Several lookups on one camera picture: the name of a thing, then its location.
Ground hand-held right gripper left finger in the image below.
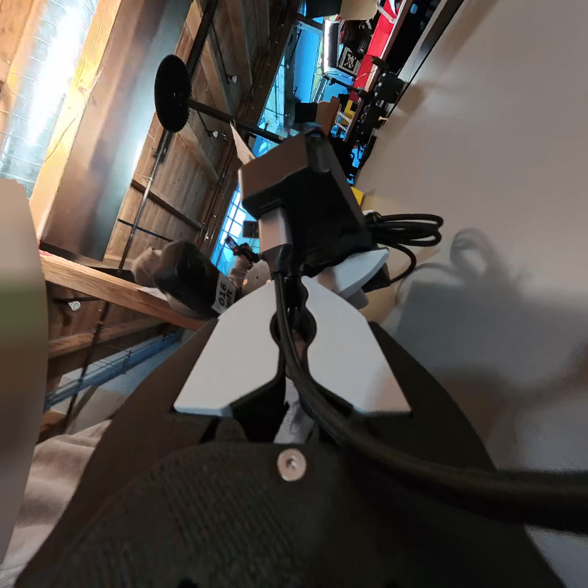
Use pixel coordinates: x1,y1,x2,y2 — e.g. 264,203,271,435
173,279,283,418

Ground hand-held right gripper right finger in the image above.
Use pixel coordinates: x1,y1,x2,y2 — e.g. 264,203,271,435
300,276,413,418

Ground silver ventilation duct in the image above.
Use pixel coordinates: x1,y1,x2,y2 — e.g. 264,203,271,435
0,0,99,184

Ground grey plug usb cable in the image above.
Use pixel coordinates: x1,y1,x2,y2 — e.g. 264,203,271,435
258,206,588,536

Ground printed marker tag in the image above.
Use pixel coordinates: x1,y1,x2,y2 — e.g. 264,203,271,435
337,45,364,74

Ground wooden workbench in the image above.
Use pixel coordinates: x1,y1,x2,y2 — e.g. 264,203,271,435
40,252,206,332

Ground black usb hub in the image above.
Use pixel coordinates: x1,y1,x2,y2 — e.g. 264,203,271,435
238,130,374,268

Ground black disc on pole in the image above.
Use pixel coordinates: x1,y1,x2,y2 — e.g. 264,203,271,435
154,54,288,143

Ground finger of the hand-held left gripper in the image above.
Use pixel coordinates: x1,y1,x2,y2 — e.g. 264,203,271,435
317,247,391,309

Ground black hub cable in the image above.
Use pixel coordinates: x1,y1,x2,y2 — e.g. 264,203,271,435
362,211,445,288

